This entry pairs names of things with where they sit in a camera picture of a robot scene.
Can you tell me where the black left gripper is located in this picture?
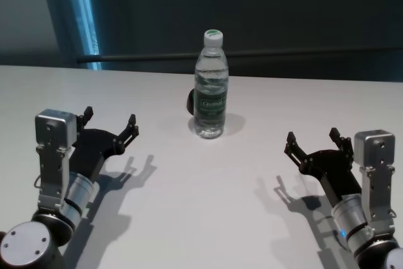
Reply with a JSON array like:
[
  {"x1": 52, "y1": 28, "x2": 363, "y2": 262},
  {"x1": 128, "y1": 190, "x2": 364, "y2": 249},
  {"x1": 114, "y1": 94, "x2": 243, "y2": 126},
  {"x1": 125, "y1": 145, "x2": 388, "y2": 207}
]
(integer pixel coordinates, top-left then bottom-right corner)
[{"x1": 71, "y1": 106, "x2": 140, "y2": 185}]

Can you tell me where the dark horizontal railing bar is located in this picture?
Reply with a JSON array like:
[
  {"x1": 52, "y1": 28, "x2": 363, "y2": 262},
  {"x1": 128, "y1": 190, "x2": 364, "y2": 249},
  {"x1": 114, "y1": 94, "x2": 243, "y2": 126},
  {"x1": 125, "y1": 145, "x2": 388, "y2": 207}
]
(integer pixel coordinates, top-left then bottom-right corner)
[{"x1": 77, "y1": 47, "x2": 403, "y2": 63}]

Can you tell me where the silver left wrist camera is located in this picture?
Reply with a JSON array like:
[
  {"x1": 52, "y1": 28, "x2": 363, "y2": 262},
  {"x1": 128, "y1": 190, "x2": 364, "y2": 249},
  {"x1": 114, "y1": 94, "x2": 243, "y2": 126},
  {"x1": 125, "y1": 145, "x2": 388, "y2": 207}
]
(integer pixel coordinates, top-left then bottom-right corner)
[{"x1": 34, "y1": 108, "x2": 78, "y2": 210}]

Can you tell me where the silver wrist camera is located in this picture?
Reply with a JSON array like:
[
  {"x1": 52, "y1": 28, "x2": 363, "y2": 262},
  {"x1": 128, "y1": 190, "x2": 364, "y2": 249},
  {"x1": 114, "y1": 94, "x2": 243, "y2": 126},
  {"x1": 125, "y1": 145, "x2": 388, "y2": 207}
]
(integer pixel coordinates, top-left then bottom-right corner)
[
  {"x1": 354, "y1": 129, "x2": 396, "y2": 232},
  {"x1": 34, "y1": 108, "x2": 78, "y2": 210}
]

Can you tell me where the narrow window strip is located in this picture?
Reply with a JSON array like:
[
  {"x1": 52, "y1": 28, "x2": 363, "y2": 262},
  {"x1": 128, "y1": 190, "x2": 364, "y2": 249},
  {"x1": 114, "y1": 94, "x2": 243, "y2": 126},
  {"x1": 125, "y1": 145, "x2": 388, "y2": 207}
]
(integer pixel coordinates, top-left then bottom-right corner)
[{"x1": 64, "y1": 0, "x2": 103, "y2": 71}]

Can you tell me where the clear green-label water bottle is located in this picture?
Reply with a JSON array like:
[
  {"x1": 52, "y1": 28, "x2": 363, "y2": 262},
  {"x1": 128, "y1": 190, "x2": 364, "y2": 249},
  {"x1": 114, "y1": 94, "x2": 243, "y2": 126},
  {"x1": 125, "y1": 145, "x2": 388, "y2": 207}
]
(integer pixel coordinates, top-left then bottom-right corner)
[{"x1": 194, "y1": 29, "x2": 229, "y2": 139}]

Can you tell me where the black round green-top button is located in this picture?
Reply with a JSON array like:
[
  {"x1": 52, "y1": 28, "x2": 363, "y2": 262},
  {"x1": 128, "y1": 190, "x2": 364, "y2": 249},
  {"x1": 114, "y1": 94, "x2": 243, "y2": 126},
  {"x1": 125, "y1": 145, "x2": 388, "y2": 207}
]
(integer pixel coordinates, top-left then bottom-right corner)
[{"x1": 184, "y1": 88, "x2": 198, "y2": 114}]

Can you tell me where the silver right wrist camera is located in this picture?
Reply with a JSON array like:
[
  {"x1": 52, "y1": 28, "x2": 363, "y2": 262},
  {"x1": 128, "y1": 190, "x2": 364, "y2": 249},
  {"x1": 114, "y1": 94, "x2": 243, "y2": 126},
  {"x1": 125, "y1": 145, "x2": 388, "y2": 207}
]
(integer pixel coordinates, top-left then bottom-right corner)
[{"x1": 354, "y1": 129, "x2": 396, "y2": 232}]

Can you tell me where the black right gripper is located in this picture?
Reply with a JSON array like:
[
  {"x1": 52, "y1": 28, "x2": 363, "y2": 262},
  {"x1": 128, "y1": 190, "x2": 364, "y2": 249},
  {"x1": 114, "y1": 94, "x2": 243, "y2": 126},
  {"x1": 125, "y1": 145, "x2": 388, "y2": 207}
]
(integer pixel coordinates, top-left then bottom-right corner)
[{"x1": 284, "y1": 127, "x2": 363, "y2": 207}]

